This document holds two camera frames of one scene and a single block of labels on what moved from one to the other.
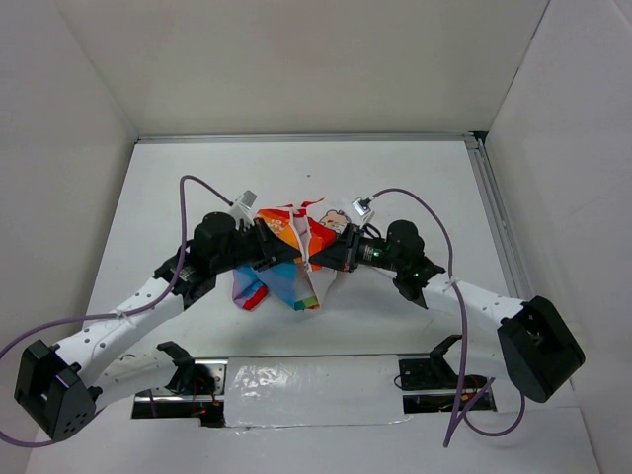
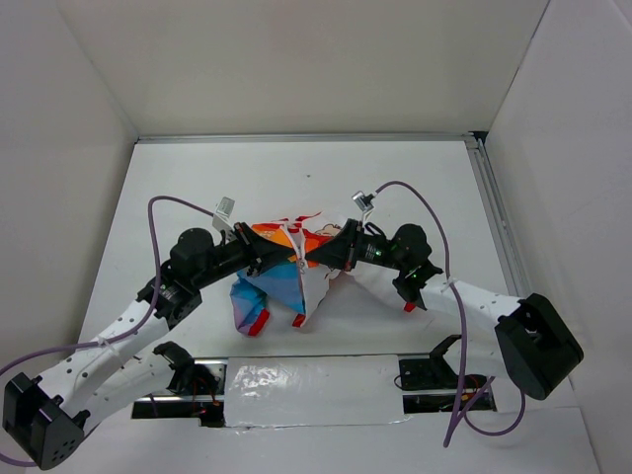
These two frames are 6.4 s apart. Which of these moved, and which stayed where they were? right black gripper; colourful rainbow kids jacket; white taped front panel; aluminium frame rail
Moved: colourful rainbow kids jacket
Stayed: aluminium frame rail; right black gripper; white taped front panel
